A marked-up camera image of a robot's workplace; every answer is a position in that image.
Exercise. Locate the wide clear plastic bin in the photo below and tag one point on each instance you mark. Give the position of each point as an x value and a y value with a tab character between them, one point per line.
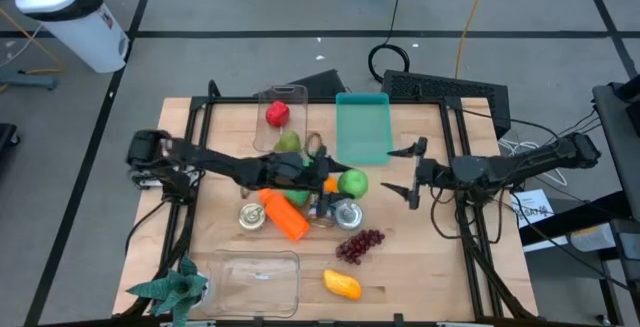
250	282

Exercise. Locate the green apple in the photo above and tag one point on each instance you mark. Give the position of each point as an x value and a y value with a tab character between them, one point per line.
354	183

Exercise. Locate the white printed paper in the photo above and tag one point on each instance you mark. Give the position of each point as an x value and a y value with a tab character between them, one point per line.
535	202

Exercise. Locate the red apple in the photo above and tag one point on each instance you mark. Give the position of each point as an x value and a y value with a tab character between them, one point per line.
277	114

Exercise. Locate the white trash can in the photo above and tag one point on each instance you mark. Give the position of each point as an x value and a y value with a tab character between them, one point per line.
85	37

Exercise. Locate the gold lid tin can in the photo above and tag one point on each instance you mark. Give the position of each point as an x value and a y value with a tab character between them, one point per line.
251	217

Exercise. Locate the purple grape bunch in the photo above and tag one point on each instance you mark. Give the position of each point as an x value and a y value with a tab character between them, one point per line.
357	247

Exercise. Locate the yellow orange mango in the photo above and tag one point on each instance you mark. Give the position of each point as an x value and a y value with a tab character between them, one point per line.
342	285

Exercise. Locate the grey chair base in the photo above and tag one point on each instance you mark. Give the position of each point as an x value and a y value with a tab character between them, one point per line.
30	81

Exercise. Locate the green pear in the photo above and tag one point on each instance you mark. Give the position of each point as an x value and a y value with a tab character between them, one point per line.
287	142

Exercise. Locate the orange plastic bottle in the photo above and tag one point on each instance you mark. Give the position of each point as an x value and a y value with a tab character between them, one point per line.
285	217

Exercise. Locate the narrow clear plastic bin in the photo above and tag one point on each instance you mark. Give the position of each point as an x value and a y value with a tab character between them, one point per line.
297	107

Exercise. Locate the black metal rig frame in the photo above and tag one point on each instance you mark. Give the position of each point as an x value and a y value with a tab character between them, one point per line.
196	122

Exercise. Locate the teal plastic bin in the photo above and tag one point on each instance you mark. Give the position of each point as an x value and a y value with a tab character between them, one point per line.
362	127

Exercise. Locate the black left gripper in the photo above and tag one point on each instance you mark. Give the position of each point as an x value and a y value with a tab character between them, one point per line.
285	172

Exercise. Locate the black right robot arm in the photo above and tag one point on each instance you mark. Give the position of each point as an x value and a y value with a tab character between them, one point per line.
525	164

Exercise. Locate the green artificial plant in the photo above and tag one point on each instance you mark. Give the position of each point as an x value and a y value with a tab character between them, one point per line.
172	289

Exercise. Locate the black computer tower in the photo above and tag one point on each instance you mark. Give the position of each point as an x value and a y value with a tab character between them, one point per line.
440	87

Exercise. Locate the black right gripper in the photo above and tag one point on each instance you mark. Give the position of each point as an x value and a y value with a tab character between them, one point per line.
432	173

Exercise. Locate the black side desk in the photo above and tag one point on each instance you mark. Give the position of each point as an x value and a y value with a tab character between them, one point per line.
617	132

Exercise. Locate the silver lid tin can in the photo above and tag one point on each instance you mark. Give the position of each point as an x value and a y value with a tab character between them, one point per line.
348	215

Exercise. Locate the green plastic bottle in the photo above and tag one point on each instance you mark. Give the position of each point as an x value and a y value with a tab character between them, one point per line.
298	198

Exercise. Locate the orange fruit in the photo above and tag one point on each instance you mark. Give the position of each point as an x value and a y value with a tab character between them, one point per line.
331	185

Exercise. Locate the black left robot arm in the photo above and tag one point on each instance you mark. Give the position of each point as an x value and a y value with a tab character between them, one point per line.
210	157

